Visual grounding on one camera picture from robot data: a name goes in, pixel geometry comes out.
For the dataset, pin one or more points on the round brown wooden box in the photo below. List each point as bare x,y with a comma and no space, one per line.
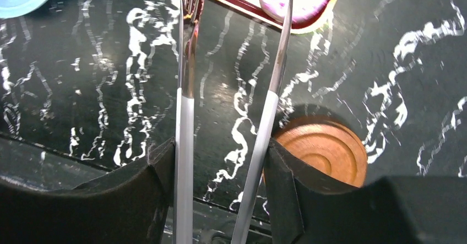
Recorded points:
326,144

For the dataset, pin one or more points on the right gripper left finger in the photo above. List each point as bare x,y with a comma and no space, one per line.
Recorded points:
127,205

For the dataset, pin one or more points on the silver metal tongs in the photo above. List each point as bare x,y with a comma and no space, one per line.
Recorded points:
189,20

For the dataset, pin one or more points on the red rectangular tray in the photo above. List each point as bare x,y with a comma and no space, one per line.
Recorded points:
253,9

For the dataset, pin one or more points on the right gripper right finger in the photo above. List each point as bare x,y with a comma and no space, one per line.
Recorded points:
308,206

